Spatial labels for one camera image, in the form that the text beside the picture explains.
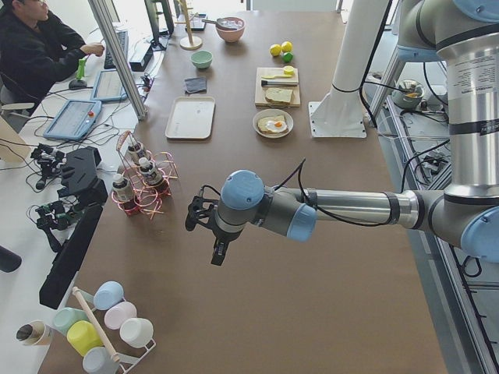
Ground pink ice bowl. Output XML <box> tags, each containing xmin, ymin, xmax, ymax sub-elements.
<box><xmin>215</xmin><ymin>17</ymin><xmax>246</xmax><ymax>43</ymax></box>

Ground half lemon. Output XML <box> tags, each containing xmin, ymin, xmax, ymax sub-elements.
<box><xmin>283</xmin><ymin>65</ymin><xmax>295</xmax><ymax>75</ymax></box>

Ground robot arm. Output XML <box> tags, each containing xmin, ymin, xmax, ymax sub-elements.
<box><xmin>208</xmin><ymin>1</ymin><xmax>498</xmax><ymax>265</ymax></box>

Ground bread slice under egg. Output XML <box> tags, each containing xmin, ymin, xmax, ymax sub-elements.
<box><xmin>257</xmin><ymin>115</ymin><xmax>288</xmax><ymax>135</ymax></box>

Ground white cup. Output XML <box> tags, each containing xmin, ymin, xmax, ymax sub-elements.
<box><xmin>119</xmin><ymin>317</ymin><xmax>154</xmax><ymax>348</ymax></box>

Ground wooden rack handle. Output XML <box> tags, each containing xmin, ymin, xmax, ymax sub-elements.
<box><xmin>72</xmin><ymin>287</ymin><xmax>120</xmax><ymax>362</ymax></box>

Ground black keyboard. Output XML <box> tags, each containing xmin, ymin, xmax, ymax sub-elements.
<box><xmin>103</xmin><ymin>30</ymin><xmax>130</xmax><ymax>70</ymax></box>

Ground blue teach pendant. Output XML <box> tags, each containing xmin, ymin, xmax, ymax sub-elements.
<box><xmin>90</xmin><ymin>69</ymin><xmax>127</xmax><ymax>103</ymax></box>
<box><xmin>43</xmin><ymin>100</ymin><xmax>102</xmax><ymax>140</ymax></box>

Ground grey folded cloth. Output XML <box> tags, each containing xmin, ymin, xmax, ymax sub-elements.
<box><xmin>184</xmin><ymin>76</ymin><xmax>207</xmax><ymax>94</ymax></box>

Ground dark drink bottle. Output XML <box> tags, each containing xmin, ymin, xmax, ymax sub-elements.
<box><xmin>112</xmin><ymin>174</ymin><xmax>129</xmax><ymax>203</ymax></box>
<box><xmin>139</xmin><ymin>157</ymin><xmax>161</xmax><ymax>186</ymax></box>
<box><xmin>127</xmin><ymin>143</ymin><xmax>147</xmax><ymax>165</ymax></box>

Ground wooden cutting board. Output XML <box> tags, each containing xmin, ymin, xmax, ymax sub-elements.
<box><xmin>254</xmin><ymin>67</ymin><xmax>301</xmax><ymax>108</ymax></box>

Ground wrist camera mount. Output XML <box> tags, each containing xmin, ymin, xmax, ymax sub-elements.
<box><xmin>185</xmin><ymin>185</ymin><xmax>221</xmax><ymax>231</ymax></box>

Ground green bowl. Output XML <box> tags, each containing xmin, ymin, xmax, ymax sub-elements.
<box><xmin>190</xmin><ymin>51</ymin><xmax>213</xmax><ymax>69</ymax></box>

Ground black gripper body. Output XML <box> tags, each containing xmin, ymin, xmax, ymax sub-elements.
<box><xmin>211</xmin><ymin>221</ymin><xmax>241</xmax><ymax>253</ymax></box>

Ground green cup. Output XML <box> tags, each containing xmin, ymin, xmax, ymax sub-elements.
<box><xmin>52</xmin><ymin>307</ymin><xmax>88</xmax><ymax>335</ymax></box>

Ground white pedestal column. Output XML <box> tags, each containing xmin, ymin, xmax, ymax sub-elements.
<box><xmin>309</xmin><ymin>0</ymin><xmax>391</xmax><ymax>138</ymax></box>

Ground yellow cup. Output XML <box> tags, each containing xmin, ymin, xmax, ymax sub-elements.
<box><xmin>66</xmin><ymin>320</ymin><xmax>103</xmax><ymax>357</ymax></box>

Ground copper wire bottle rack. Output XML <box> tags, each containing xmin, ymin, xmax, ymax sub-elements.
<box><xmin>111</xmin><ymin>130</ymin><xmax>179</xmax><ymax>217</ymax></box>

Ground wooden mug tree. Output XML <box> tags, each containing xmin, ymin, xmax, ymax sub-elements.
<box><xmin>175</xmin><ymin>0</ymin><xmax>203</xmax><ymax>51</ymax></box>

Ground yellow plastic knife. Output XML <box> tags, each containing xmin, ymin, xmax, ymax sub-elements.
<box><xmin>261</xmin><ymin>74</ymin><xmax>288</xmax><ymax>79</ymax></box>

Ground cream rabbit tray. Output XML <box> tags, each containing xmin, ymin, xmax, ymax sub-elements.
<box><xmin>165</xmin><ymin>97</ymin><xmax>215</xmax><ymax>140</ymax></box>

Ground fried egg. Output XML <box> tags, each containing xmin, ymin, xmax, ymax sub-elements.
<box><xmin>265</xmin><ymin>120</ymin><xmax>288</xmax><ymax>134</ymax></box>

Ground white plate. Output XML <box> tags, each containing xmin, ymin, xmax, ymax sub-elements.
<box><xmin>253</xmin><ymin>108</ymin><xmax>294</xmax><ymax>139</ymax></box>

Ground white wire cup rack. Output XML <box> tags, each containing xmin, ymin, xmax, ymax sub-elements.
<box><xmin>95</xmin><ymin>310</ymin><xmax>157</xmax><ymax>373</ymax></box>

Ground plain bread slice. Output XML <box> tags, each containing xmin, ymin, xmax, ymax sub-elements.
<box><xmin>264</xmin><ymin>87</ymin><xmax>293</xmax><ymax>104</ymax></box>

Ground pink cup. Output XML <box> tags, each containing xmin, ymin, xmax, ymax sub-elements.
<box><xmin>104</xmin><ymin>301</ymin><xmax>137</xmax><ymax>330</ymax></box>

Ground yellow lemon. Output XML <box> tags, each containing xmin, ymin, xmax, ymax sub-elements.
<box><xmin>269</xmin><ymin>44</ymin><xmax>281</xmax><ymax>57</ymax></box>
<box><xmin>281</xmin><ymin>41</ymin><xmax>293</xmax><ymax>53</ymax></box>

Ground green lime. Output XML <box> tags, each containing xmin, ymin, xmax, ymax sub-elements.
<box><xmin>281</xmin><ymin>51</ymin><xmax>294</xmax><ymax>63</ymax></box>

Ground blue cup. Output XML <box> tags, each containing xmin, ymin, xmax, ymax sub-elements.
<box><xmin>94</xmin><ymin>280</ymin><xmax>124</xmax><ymax>310</ymax></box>

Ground aluminium frame post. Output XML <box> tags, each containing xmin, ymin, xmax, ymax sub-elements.
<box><xmin>88</xmin><ymin>0</ymin><xmax>147</xmax><ymax>121</ymax></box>

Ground metal ice scoop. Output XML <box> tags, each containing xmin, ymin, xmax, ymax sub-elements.
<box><xmin>201</xmin><ymin>18</ymin><xmax>239</xmax><ymax>30</ymax></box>

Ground steel tumbler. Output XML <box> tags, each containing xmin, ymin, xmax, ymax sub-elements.
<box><xmin>16</xmin><ymin>320</ymin><xmax>53</xmax><ymax>346</ymax></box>

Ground steel muddler black tip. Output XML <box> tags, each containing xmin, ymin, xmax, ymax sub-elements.
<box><xmin>260</xmin><ymin>79</ymin><xmax>299</xmax><ymax>86</ymax></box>

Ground grey-blue cup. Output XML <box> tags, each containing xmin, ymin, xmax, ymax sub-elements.
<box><xmin>83</xmin><ymin>347</ymin><xmax>119</xmax><ymax>374</ymax></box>

